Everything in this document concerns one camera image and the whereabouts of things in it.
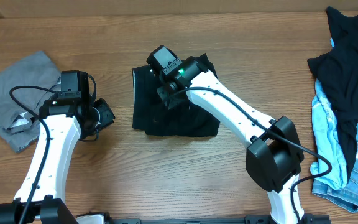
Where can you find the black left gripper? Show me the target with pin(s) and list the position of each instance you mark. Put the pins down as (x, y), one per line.
(108, 117)

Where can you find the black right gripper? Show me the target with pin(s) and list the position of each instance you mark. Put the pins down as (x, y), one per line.
(165, 94)

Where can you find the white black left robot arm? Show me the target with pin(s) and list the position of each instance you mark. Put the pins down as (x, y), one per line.
(73, 114)

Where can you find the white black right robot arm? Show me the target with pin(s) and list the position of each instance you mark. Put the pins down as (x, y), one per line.
(273, 154)

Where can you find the grey folded garment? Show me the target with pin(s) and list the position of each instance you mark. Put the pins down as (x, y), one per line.
(29, 81)

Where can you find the light blue garment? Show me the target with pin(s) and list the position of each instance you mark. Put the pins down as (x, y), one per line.
(324, 124)

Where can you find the dark navy garment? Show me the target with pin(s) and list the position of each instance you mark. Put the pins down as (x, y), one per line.
(337, 71)

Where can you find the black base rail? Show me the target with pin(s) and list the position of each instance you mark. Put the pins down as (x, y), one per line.
(191, 220)

